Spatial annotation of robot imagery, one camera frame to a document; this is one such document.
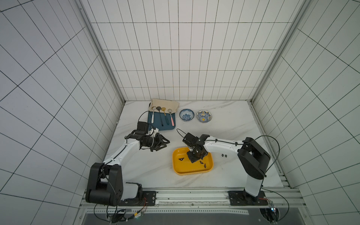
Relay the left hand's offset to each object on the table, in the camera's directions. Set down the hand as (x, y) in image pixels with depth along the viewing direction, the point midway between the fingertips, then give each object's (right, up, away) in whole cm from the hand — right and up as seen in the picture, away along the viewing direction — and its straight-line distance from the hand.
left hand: (167, 145), depth 82 cm
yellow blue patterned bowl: (+27, +17, +25) cm, 40 cm away
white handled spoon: (-14, +23, +31) cm, 41 cm away
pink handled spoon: (-1, +21, +29) cm, 36 cm away
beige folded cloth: (-3, +26, +36) cm, 44 cm away
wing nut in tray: (+21, -12, +3) cm, 25 cm away
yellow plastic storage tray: (+9, -14, +4) cm, 17 cm away
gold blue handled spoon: (-6, +22, +32) cm, 39 cm away
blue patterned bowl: (+13, +17, +27) cm, 34 cm away
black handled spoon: (-10, +23, +32) cm, 41 cm away
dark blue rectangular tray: (-10, +11, +24) cm, 28 cm away
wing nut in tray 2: (+23, -13, +2) cm, 27 cm away
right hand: (+14, -11, +5) cm, 18 cm away
